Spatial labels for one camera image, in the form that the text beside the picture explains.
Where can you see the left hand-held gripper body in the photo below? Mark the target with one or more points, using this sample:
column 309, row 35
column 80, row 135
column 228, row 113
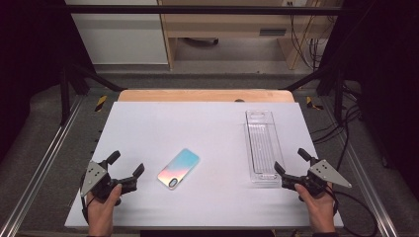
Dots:
column 99, row 184

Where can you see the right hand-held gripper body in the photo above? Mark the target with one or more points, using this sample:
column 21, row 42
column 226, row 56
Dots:
column 324, row 171

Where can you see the clear plastic packaging box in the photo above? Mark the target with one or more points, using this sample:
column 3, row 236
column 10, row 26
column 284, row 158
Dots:
column 263, row 148

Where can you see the iridescent phone case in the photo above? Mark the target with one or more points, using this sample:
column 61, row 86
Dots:
column 179, row 168

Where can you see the person's left hand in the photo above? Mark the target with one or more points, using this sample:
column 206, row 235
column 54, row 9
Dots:
column 100, row 214

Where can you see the person's right hand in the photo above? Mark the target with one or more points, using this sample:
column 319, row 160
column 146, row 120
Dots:
column 321, row 212

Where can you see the yellow black hazard tape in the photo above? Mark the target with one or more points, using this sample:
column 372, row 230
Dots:
column 311, row 103
column 100, row 103

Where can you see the white table board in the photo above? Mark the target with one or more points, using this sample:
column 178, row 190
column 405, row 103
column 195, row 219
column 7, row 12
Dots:
column 210, row 138

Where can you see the wooden table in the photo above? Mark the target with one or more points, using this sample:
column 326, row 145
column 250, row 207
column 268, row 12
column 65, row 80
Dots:
column 197, row 95

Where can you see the white cabinet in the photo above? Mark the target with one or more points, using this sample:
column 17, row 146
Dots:
column 122, row 39

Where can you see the light wooden desk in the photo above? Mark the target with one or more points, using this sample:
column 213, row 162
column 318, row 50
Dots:
column 227, row 24

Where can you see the aluminium rail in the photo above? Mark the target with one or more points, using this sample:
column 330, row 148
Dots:
column 42, row 161
column 365, row 177

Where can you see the black metal frame strut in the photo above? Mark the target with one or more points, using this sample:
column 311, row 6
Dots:
column 309, row 77
column 95, row 79

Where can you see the black metal frame bar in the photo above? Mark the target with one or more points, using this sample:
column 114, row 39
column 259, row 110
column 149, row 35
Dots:
column 197, row 10

